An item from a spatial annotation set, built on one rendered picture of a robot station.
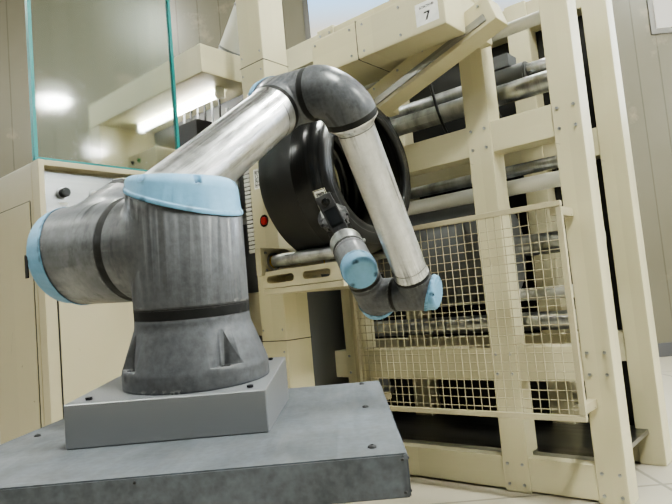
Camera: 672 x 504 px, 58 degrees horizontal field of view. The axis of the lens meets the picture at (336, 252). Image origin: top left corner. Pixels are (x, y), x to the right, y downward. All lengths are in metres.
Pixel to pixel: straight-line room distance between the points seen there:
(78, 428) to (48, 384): 1.29
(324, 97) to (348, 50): 1.14
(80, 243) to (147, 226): 0.13
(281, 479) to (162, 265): 0.31
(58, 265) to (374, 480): 0.54
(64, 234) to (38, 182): 1.21
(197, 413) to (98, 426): 0.12
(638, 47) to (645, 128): 0.76
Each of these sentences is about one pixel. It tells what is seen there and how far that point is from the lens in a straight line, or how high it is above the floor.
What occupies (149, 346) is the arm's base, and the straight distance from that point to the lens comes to 0.77.
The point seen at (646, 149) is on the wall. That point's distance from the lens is 6.21.
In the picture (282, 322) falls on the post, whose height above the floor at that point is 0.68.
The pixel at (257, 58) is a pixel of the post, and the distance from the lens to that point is 2.37.
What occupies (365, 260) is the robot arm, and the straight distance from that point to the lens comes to 1.50.
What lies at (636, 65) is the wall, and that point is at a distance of 6.40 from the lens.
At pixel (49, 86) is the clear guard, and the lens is 2.24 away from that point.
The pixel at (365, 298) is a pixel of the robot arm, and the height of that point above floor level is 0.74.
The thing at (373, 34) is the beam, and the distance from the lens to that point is 2.36.
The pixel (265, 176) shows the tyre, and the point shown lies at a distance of 1.95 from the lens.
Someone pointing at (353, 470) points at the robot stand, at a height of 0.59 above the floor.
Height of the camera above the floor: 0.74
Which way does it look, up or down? 5 degrees up
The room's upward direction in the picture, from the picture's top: 5 degrees counter-clockwise
